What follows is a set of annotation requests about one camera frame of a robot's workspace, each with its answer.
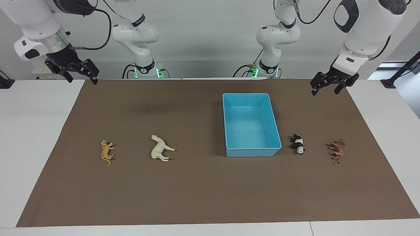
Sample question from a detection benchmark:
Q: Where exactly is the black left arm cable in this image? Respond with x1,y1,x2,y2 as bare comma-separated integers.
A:
293,0,345,25

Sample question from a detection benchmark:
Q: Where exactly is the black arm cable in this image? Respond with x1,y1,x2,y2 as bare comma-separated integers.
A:
71,0,114,51
293,0,345,25

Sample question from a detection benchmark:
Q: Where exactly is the brown table mat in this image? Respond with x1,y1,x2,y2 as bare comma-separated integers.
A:
16,79,420,227

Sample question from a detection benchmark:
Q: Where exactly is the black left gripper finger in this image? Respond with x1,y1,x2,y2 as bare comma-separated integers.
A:
334,79,350,95
310,73,325,96

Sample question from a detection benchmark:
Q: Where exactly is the blue plastic storage box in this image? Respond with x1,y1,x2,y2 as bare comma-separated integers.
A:
222,93,282,158

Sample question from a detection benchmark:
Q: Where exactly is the cream white horse toy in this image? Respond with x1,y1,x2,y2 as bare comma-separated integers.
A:
150,134,176,162

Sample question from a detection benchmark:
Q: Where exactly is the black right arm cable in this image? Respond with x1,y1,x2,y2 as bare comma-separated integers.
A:
71,0,114,51

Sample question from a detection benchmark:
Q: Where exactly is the black camera stand clamp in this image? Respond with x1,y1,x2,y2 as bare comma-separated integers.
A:
0,70,15,89
381,51,420,89

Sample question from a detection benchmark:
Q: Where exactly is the black base power cable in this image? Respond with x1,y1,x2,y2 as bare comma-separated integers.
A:
122,64,137,79
233,49,263,78

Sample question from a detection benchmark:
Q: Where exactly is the black white panda toy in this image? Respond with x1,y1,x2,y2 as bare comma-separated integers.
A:
290,134,305,154

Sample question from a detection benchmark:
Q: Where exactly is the brown deer toy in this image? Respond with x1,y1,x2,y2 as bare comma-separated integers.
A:
326,139,346,165

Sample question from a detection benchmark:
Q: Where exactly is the orange striped tiger toy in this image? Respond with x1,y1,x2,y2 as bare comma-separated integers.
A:
100,140,115,166

